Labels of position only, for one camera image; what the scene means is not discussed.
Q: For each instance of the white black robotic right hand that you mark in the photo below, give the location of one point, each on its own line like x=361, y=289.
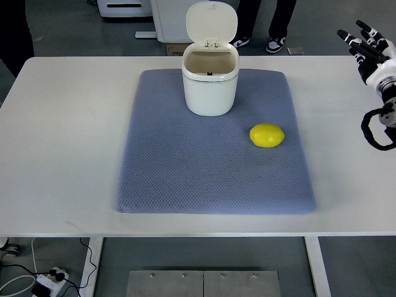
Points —
x=374, y=54

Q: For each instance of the yellow lemon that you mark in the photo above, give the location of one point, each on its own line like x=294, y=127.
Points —
x=266, y=135

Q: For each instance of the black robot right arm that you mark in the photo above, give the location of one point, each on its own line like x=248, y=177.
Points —
x=386, y=89

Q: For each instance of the white trash bin open lid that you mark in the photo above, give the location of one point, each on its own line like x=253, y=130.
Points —
x=211, y=63

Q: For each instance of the grey floor socket plate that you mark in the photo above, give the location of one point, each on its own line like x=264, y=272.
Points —
x=295, y=51

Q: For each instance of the person right sneaker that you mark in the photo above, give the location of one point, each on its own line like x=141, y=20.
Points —
x=275, y=45

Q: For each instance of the person sneaker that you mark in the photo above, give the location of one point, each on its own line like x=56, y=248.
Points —
x=239, y=41
x=275, y=45

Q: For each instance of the person dark trousers legs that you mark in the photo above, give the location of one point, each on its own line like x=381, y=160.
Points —
x=247, y=12

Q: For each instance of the person left sneaker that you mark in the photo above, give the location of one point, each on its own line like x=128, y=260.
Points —
x=239, y=41

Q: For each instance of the cardboard box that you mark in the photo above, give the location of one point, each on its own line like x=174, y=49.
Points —
x=176, y=49

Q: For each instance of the white cabinet base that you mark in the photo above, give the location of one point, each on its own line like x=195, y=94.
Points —
x=169, y=17

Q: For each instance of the right white table leg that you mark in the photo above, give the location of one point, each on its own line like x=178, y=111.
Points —
x=316, y=262

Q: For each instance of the white table leg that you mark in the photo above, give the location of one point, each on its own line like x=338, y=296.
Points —
x=316, y=262
x=91, y=266

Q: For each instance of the blue quilted mat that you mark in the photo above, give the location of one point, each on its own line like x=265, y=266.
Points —
x=178, y=162

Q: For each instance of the white appliance with slot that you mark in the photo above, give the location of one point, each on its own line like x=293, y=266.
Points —
x=124, y=8

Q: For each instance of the metal floor plate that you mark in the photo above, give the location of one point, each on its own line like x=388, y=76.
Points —
x=203, y=283

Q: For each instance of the left white table leg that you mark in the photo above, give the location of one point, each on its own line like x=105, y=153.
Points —
x=91, y=266

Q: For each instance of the dark clothed person at left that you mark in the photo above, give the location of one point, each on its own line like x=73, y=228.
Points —
x=16, y=39

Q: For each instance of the white power strip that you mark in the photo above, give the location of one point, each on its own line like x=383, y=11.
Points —
x=50, y=285

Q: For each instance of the caster wheel at left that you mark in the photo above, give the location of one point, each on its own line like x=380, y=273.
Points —
x=9, y=249

